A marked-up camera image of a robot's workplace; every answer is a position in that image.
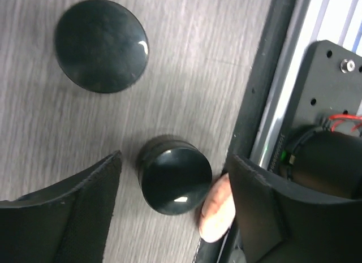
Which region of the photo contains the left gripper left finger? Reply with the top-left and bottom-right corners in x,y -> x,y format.
1,150 -> 122,262

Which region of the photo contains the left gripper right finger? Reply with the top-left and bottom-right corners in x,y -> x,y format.
227,156 -> 361,262

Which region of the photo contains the orange round powder puff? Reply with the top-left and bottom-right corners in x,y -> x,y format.
199,173 -> 235,243

